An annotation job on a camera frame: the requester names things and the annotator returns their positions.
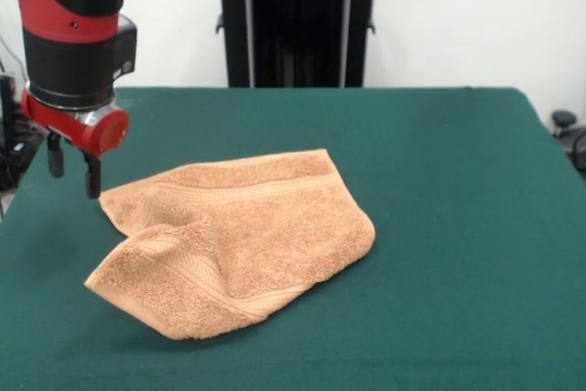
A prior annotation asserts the dark green table cloth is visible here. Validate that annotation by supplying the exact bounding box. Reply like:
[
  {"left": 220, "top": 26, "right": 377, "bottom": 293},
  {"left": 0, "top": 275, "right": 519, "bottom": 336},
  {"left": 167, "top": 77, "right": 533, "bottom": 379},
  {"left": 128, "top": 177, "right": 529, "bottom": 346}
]
[{"left": 0, "top": 86, "right": 586, "bottom": 391}]

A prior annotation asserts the black upright device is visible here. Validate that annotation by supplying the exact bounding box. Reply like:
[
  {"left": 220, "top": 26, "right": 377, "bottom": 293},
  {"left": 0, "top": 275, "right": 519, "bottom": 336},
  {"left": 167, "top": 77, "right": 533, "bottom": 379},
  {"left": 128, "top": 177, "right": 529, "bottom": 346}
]
[{"left": 0, "top": 73, "right": 24, "bottom": 157}]

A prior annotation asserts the black equipment pile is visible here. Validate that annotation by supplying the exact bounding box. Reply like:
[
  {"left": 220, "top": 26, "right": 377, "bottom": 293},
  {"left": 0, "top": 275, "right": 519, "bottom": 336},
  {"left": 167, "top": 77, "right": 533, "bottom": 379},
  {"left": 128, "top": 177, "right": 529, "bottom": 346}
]
[{"left": 0, "top": 102, "right": 54, "bottom": 191}]

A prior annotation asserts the grey cable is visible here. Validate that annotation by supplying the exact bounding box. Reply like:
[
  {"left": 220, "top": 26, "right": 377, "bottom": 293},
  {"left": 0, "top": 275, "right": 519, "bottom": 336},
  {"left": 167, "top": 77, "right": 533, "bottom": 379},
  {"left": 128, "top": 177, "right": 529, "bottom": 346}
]
[{"left": 0, "top": 35, "right": 28, "bottom": 90}]

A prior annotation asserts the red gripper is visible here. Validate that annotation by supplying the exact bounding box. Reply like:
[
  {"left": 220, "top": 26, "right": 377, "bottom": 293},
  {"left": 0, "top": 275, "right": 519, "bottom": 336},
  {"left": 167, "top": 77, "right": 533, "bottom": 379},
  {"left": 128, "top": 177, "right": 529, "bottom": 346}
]
[{"left": 21, "top": 81, "right": 131, "bottom": 200}]

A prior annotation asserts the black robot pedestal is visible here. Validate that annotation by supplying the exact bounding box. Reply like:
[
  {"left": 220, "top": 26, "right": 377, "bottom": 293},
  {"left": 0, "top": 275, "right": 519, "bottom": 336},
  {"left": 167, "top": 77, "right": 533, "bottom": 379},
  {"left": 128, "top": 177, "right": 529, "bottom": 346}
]
[{"left": 200, "top": 0, "right": 395, "bottom": 89}]

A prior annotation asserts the orange terry towel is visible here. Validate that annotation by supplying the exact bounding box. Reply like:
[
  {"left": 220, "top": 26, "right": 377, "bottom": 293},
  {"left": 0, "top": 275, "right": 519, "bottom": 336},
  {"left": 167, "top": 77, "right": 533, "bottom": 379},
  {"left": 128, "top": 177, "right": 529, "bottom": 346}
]
[{"left": 83, "top": 147, "right": 376, "bottom": 342}]

